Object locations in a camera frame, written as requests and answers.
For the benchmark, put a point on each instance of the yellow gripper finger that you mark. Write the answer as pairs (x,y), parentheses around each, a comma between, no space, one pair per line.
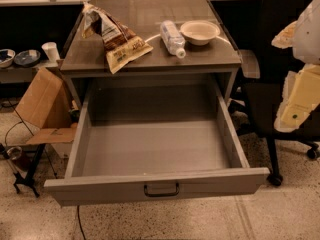
(301,95)

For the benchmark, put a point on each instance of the black metal stand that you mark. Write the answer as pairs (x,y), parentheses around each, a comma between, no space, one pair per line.
(23,162)

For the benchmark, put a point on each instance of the low grey shelf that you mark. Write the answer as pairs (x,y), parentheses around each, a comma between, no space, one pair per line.
(16,74)

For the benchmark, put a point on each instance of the clear plastic water bottle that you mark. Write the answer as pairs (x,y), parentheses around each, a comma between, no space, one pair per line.
(172,39)

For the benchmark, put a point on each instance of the brown cardboard box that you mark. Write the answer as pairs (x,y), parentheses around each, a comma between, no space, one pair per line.
(46,105)

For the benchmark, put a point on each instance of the white blue bowl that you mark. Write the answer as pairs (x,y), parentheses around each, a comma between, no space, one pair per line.
(6,57)

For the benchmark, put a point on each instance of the beige paper bowl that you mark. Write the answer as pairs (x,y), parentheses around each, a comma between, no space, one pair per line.
(199,32)

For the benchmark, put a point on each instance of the grey top drawer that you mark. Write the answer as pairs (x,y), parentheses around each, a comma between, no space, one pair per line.
(154,143)

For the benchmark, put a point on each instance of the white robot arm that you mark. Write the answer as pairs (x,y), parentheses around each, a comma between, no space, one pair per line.
(303,36)

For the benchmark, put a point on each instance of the white paper cup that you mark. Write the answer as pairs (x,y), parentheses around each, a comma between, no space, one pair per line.
(50,49)

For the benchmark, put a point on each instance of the brown chip bag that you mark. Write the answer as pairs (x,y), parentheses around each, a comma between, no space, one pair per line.
(121,44)

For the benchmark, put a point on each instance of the grey drawer cabinet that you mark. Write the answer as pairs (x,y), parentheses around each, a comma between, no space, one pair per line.
(85,57)

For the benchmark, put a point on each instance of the black office chair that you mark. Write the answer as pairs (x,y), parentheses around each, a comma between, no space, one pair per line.
(261,79)

